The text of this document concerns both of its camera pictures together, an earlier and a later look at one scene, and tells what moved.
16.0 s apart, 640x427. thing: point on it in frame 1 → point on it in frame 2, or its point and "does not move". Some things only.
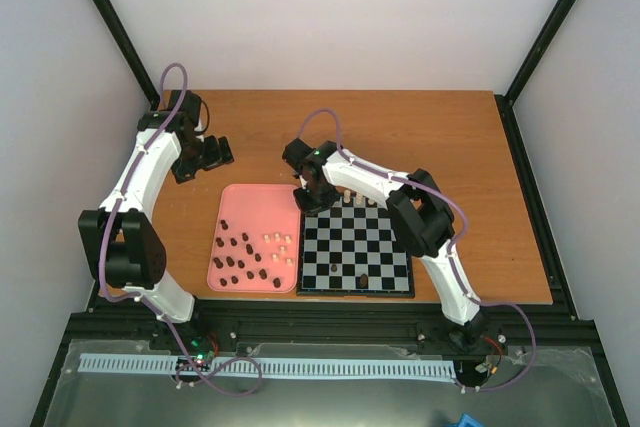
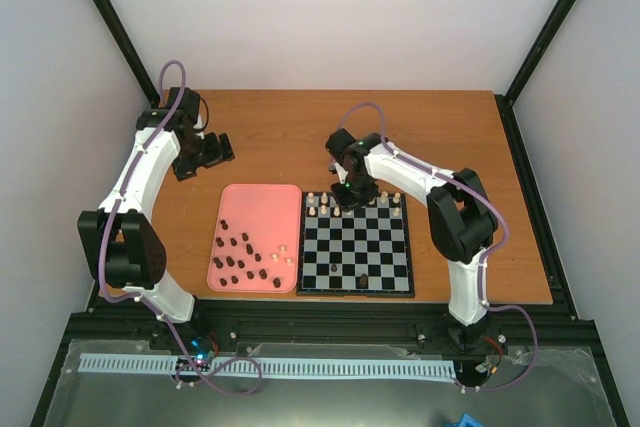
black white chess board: [351, 249] does not move
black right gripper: [310, 209] → [349, 205]
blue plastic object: [466, 421] does not move
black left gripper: [180, 169] does not move
